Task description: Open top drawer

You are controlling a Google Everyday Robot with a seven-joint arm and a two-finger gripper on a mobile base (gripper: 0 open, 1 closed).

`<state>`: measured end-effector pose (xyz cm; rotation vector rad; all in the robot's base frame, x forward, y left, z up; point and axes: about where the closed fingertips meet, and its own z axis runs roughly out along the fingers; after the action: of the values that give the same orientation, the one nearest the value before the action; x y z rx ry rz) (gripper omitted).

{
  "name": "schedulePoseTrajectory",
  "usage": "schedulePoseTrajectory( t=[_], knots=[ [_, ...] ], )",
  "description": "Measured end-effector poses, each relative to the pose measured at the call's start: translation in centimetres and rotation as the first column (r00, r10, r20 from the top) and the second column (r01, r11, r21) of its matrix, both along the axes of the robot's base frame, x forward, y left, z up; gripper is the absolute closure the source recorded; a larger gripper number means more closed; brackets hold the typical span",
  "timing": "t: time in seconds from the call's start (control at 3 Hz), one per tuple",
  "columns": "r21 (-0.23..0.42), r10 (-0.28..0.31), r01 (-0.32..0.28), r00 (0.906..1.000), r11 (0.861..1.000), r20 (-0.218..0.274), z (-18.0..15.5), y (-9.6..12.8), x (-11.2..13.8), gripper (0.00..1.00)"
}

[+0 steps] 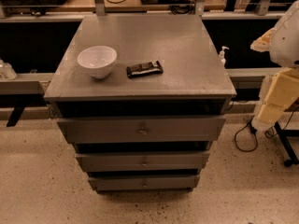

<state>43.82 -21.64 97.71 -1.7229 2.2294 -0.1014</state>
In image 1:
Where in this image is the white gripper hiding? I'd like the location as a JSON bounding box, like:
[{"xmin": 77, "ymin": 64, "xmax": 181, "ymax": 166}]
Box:
[{"xmin": 250, "ymin": 28, "xmax": 299, "ymax": 131}]

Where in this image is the grey top drawer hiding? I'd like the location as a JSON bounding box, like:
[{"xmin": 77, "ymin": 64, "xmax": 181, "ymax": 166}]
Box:
[{"xmin": 58, "ymin": 115, "xmax": 225, "ymax": 144}]

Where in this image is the grey drawer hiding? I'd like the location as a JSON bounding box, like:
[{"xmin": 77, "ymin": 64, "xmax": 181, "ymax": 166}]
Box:
[
  {"xmin": 76, "ymin": 151, "xmax": 209, "ymax": 172},
  {"xmin": 58, "ymin": 115, "xmax": 225, "ymax": 144},
  {"xmin": 88, "ymin": 175, "xmax": 200, "ymax": 191}
]

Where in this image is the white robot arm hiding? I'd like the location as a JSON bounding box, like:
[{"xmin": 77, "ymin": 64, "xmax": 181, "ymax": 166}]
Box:
[{"xmin": 250, "ymin": 1, "xmax": 299, "ymax": 131}]

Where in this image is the grey middle drawer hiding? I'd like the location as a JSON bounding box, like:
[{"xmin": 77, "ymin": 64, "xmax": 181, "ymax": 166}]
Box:
[{"xmin": 76, "ymin": 151, "xmax": 209, "ymax": 172}]

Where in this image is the grey drawer cabinet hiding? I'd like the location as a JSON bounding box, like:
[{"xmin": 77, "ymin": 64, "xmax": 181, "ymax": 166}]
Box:
[{"xmin": 43, "ymin": 13, "xmax": 237, "ymax": 194}]

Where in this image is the grey bottom drawer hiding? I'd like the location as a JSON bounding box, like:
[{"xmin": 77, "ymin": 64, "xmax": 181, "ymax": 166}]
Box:
[{"xmin": 88, "ymin": 175, "xmax": 200, "ymax": 191}]

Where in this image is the white pump dispenser bottle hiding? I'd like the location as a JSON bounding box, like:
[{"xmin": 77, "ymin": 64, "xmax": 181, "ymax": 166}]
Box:
[{"xmin": 219, "ymin": 46, "xmax": 229, "ymax": 65}]

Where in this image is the black wheeled stand leg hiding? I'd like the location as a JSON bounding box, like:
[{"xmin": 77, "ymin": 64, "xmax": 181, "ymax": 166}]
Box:
[{"xmin": 275, "ymin": 122, "xmax": 299, "ymax": 167}]

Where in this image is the black snack bar wrapper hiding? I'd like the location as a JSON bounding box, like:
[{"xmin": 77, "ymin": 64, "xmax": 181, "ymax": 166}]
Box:
[{"xmin": 126, "ymin": 61, "xmax": 164, "ymax": 78}]

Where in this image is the white ceramic bowl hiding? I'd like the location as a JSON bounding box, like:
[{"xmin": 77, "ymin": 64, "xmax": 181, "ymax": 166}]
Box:
[{"xmin": 77, "ymin": 46, "xmax": 117, "ymax": 78}]

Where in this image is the clear bottle at left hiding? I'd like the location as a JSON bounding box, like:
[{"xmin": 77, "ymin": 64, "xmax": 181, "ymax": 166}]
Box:
[{"xmin": 0, "ymin": 59, "xmax": 17, "ymax": 80}]

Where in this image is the black floor cable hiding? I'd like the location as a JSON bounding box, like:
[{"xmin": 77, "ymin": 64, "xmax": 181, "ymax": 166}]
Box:
[{"xmin": 234, "ymin": 116, "xmax": 259, "ymax": 153}]

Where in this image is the black bracket at left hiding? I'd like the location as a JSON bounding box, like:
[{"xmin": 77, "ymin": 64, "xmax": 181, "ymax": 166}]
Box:
[{"xmin": 7, "ymin": 106, "xmax": 24, "ymax": 127}]

